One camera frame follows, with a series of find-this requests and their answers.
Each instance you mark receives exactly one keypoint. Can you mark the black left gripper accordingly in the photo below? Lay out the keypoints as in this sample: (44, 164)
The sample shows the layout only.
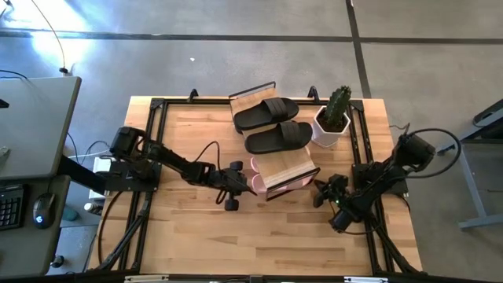
(224, 181)

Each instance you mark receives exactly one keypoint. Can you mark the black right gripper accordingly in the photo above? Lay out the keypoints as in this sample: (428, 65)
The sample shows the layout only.
(338, 196)

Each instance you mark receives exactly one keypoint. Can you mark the black rubber slide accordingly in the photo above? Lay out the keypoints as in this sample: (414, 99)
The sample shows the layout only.
(265, 115)
(279, 137)

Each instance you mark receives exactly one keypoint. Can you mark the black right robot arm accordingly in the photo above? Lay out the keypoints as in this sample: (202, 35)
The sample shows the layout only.
(377, 184)

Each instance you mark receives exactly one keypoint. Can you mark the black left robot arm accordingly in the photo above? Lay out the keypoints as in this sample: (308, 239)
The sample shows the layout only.
(173, 161)

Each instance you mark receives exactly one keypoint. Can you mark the white hexagonal plant pot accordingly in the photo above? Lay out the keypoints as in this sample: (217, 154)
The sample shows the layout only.
(324, 139)

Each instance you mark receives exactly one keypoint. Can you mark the green cactus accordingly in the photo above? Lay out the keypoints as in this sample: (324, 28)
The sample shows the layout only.
(338, 104)

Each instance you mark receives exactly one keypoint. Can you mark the white power strip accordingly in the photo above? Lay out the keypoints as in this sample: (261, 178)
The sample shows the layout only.
(103, 165)

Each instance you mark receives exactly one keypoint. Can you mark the small bottle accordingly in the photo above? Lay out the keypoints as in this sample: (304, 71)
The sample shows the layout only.
(92, 208)

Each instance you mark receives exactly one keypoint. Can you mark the black flat strut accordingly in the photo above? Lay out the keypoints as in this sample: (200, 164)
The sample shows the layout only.
(78, 173)

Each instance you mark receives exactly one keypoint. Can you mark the grey metal-legged desk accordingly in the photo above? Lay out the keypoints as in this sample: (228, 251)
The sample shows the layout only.
(481, 222)

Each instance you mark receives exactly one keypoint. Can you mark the teal object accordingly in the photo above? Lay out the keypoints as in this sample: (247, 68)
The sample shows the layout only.
(70, 214)

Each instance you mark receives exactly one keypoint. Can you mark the black flat device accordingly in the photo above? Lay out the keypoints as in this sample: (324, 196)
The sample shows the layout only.
(489, 116)

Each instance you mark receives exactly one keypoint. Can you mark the black computer mouse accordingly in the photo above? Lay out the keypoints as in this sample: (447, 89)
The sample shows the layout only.
(44, 210)

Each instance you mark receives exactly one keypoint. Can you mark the black caster wheel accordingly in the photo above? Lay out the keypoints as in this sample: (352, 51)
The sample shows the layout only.
(57, 261)

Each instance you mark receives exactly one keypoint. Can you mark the grey office desk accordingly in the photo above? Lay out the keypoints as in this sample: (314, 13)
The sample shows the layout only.
(35, 126)

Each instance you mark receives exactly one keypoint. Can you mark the black keyboard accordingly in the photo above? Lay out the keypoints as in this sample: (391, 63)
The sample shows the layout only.
(9, 208)

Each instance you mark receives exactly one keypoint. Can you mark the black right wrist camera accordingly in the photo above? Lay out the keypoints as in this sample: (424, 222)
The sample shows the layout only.
(338, 181)

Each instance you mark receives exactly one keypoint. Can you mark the wooden shelf black metal frame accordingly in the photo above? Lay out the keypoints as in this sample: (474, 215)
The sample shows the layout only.
(285, 167)

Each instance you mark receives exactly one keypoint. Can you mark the silver metal bracket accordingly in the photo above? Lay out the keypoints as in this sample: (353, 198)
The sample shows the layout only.
(365, 280)
(147, 278)

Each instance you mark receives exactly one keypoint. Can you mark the black aluminium table frame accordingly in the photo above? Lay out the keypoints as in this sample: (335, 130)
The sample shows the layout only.
(177, 101)

